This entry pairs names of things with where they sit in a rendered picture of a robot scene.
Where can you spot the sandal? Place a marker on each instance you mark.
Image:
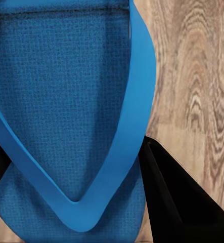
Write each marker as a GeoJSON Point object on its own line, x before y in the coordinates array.
{"type": "Point", "coordinates": [77, 81]}

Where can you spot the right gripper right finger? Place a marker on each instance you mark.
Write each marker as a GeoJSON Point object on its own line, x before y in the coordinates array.
{"type": "Point", "coordinates": [179, 209]}

